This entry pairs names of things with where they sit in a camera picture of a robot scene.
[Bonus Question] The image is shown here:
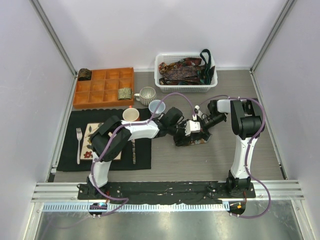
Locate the dark rolled tie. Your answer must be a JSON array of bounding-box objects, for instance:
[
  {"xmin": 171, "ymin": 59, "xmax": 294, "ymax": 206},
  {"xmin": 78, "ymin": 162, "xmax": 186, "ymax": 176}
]
[{"xmin": 77, "ymin": 68, "xmax": 92, "ymax": 81}]

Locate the frosted blue footed cup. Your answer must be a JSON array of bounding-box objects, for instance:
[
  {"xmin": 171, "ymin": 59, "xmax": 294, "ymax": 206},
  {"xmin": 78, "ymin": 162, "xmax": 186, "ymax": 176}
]
[{"xmin": 148, "ymin": 99, "xmax": 166, "ymax": 118}]

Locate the black scalloped placemat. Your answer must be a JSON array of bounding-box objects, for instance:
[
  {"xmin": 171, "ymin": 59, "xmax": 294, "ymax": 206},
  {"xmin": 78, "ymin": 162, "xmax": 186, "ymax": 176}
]
[{"xmin": 57, "ymin": 109, "xmax": 152, "ymax": 172}]

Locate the white plastic basket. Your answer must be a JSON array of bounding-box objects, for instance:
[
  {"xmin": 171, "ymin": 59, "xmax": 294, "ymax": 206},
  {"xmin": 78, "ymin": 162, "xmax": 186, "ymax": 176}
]
[{"xmin": 154, "ymin": 49, "xmax": 218, "ymax": 93}]

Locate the square floral ceramic plate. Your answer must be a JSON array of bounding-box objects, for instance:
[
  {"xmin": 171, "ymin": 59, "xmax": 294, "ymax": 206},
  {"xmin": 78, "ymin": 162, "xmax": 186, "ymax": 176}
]
[{"xmin": 79, "ymin": 121, "xmax": 124, "ymax": 162}]

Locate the multicolour patterned tie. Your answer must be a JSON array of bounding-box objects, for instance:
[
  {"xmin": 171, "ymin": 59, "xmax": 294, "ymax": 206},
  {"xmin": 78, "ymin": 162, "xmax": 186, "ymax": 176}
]
[{"xmin": 158, "ymin": 62, "xmax": 169, "ymax": 75}]

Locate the green floral rolled tie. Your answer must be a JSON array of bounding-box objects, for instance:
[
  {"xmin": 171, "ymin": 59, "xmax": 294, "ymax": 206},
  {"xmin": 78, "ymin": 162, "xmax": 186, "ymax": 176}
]
[{"xmin": 117, "ymin": 87, "xmax": 133, "ymax": 101}]

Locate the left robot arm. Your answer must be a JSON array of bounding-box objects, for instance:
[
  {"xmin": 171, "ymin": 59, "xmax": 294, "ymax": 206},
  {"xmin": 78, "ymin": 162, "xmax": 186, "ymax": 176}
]
[{"xmin": 87, "ymin": 107, "xmax": 193, "ymax": 200}]

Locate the aluminium frame rail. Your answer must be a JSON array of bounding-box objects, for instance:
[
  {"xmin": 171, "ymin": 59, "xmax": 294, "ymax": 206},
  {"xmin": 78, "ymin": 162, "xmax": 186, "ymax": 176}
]
[{"xmin": 31, "ymin": 180, "xmax": 305, "ymax": 203}]

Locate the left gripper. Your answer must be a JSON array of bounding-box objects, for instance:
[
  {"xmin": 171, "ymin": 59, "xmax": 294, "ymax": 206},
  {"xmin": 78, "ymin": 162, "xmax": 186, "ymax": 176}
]
[{"xmin": 167, "ymin": 119, "xmax": 192, "ymax": 146}]

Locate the orange grey floral tie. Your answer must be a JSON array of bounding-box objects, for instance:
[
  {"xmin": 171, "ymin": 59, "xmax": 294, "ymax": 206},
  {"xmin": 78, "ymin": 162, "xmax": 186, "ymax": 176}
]
[{"xmin": 188, "ymin": 132, "xmax": 212, "ymax": 146}]

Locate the patterned handle knife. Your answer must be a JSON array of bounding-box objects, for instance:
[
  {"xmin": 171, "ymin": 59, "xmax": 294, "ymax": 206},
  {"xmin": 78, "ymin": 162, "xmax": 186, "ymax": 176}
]
[{"xmin": 131, "ymin": 139, "xmax": 136, "ymax": 165}]

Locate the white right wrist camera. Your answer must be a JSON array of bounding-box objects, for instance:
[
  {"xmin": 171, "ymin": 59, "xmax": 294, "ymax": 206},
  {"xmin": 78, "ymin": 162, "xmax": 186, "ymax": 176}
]
[{"xmin": 194, "ymin": 105, "xmax": 204, "ymax": 119}]

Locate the white slotted cable duct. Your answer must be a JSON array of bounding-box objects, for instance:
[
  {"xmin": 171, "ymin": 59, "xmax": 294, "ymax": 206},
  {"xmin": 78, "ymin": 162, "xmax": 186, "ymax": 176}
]
[{"xmin": 42, "ymin": 201, "xmax": 230, "ymax": 214}]

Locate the dark red patterned tie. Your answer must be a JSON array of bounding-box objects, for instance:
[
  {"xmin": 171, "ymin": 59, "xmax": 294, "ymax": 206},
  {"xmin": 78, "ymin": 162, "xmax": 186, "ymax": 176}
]
[{"xmin": 183, "ymin": 57, "xmax": 202, "ymax": 66}]

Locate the grey ribbed ceramic mug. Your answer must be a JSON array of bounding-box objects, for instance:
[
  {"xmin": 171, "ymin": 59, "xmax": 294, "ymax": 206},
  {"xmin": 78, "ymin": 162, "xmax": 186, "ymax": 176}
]
[{"xmin": 133, "ymin": 86, "xmax": 157, "ymax": 106}]

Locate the orange ceramic mug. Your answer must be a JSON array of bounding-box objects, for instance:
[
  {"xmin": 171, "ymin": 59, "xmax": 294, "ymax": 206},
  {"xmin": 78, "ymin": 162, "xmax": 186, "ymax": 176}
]
[{"xmin": 122, "ymin": 107, "xmax": 140, "ymax": 122}]

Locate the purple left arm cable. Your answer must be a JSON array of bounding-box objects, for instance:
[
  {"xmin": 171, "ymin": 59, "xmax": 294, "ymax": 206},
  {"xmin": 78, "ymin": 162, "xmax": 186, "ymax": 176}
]
[{"xmin": 90, "ymin": 92, "xmax": 198, "ymax": 217}]

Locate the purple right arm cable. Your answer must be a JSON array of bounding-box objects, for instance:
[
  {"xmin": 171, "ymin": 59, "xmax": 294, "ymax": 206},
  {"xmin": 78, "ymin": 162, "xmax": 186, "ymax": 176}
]
[{"xmin": 199, "ymin": 94, "xmax": 273, "ymax": 220}]

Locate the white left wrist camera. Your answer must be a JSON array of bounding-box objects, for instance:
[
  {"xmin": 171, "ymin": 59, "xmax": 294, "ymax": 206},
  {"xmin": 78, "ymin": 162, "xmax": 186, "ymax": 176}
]
[{"xmin": 185, "ymin": 115, "xmax": 201, "ymax": 136}]

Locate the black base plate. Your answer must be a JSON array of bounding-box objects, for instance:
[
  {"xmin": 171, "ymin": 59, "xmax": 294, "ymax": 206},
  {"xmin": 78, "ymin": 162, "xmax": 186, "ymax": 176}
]
[{"xmin": 77, "ymin": 181, "xmax": 256, "ymax": 205}]

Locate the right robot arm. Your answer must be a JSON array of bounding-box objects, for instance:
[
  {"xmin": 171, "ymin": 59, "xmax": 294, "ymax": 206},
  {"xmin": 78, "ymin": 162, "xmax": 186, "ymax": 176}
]
[{"xmin": 184, "ymin": 97, "xmax": 266, "ymax": 198}]

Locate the dark green tie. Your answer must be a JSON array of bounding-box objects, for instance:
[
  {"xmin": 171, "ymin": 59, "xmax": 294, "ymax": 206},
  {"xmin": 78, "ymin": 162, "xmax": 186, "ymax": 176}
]
[{"xmin": 199, "ymin": 49, "xmax": 215, "ymax": 85}]

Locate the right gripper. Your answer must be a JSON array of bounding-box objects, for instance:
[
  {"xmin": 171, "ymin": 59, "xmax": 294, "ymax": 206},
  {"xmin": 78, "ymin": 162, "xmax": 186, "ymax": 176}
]
[{"xmin": 190, "ymin": 114, "xmax": 226, "ymax": 143}]

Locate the silver fork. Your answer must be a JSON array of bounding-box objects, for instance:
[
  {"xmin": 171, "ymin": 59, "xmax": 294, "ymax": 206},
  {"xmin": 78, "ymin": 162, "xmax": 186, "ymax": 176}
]
[{"xmin": 76, "ymin": 127, "xmax": 83, "ymax": 165}]

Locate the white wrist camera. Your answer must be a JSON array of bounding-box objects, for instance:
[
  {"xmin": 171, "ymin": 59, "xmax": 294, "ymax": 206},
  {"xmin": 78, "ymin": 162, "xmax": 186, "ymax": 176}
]
[
  {"xmin": 185, "ymin": 115, "xmax": 201, "ymax": 136},
  {"xmin": 194, "ymin": 105, "xmax": 204, "ymax": 119}
]

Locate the dark paisley tie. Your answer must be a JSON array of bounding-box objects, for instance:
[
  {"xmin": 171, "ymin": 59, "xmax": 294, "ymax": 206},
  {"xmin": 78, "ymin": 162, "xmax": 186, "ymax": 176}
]
[{"xmin": 159, "ymin": 63, "xmax": 202, "ymax": 86}]

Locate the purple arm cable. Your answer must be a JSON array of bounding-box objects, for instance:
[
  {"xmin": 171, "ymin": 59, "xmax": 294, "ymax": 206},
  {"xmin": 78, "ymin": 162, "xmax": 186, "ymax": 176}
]
[
  {"xmin": 90, "ymin": 92, "xmax": 198, "ymax": 217},
  {"xmin": 199, "ymin": 94, "xmax": 273, "ymax": 220}
]

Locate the orange wooden divided tray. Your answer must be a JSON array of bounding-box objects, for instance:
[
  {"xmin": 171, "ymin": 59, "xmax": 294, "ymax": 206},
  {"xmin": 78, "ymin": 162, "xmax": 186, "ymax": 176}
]
[{"xmin": 73, "ymin": 67, "xmax": 134, "ymax": 109}]

